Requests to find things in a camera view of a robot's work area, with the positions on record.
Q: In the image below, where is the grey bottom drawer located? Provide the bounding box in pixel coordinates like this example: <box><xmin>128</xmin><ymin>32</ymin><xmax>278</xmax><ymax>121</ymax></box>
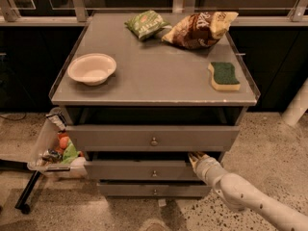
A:
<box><xmin>97</xmin><ymin>182</ymin><xmax>210</xmax><ymax>198</ymax></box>

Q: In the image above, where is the clear plastic bin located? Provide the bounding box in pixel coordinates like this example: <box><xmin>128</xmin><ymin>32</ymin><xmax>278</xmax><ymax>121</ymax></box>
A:
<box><xmin>27</xmin><ymin>107</ymin><xmax>87</xmax><ymax>178</ymax></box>

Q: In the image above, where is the grey drawer cabinet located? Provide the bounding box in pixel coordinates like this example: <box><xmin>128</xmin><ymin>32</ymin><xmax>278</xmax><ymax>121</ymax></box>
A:
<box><xmin>50</xmin><ymin>13</ymin><xmax>260</xmax><ymax>186</ymax></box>

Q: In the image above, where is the green yellow sponge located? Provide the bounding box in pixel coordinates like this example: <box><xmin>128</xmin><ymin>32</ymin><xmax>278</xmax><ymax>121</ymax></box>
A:
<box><xmin>208</xmin><ymin>62</ymin><xmax>241</xmax><ymax>91</ymax></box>

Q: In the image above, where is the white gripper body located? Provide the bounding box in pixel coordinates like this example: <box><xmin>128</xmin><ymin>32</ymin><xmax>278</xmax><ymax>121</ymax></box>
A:
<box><xmin>193</xmin><ymin>157</ymin><xmax>227</xmax><ymax>187</ymax></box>

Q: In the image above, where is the white paper scrap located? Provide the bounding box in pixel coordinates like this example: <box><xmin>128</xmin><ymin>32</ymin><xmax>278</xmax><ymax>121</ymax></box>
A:
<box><xmin>158</xmin><ymin>199</ymin><xmax>167</xmax><ymax>207</ymax></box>

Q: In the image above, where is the green packet in bin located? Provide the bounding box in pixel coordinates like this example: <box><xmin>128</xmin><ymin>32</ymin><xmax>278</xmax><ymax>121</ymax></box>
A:
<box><xmin>62</xmin><ymin>142</ymin><xmax>79</xmax><ymax>164</ymax></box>

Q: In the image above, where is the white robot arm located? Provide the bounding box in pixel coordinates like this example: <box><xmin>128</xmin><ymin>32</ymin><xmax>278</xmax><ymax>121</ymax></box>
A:
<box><xmin>189</xmin><ymin>85</ymin><xmax>308</xmax><ymax>231</ymax></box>

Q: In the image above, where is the grey top drawer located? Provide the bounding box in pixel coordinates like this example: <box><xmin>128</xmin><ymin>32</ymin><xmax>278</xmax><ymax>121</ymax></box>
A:
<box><xmin>67</xmin><ymin>125</ymin><xmax>240</xmax><ymax>152</ymax></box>

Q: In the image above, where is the orange fruit in bin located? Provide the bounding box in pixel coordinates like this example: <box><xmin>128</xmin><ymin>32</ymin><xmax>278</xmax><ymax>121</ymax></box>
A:
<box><xmin>59</xmin><ymin>137</ymin><xmax>69</xmax><ymax>149</ymax></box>

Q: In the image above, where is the metal window railing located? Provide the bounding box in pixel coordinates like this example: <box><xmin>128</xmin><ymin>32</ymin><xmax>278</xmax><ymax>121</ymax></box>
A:
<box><xmin>0</xmin><ymin>0</ymin><xmax>308</xmax><ymax>27</ymax></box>

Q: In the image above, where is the white paper bowl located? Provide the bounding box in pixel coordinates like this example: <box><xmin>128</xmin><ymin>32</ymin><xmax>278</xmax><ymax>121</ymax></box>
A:
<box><xmin>67</xmin><ymin>53</ymin><xmax>116</xmax><ymax>86</ymax></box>

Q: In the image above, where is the brown chip bag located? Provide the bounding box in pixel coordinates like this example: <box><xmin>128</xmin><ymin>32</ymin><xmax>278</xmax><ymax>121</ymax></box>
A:
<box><xmin>162</xmin><ymin>12</ymin><xmax>239</xmax><ymax>50</ymax></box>

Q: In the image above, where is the grey drawer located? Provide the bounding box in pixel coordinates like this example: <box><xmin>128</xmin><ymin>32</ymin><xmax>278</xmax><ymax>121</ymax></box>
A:
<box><xmin>67</xmin><ymin>125</ymin><xmax>240</xmax><ymax>152</ymax></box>
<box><xmin>97</xmin><ymin>182</ymin><xmax>210</xmax><ymax>198</ymax></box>
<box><xmin>84</xmin><ymin>161</ymin><xmax>197</xmax><ymax>181</ymax></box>

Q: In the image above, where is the green chip bag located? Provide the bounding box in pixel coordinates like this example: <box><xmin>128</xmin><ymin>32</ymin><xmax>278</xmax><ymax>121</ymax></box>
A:
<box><xmin>125</xmin><ymin>10</ymin><xmax>171</xmax><ymax>41</ymax></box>

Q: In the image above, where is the black stand leg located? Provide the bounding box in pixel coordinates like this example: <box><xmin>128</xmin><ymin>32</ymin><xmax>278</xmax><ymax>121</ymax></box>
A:
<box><xmin>0</xmin><ymin>159</ymin><xmax>41</xmax><ymax>215</ymax></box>

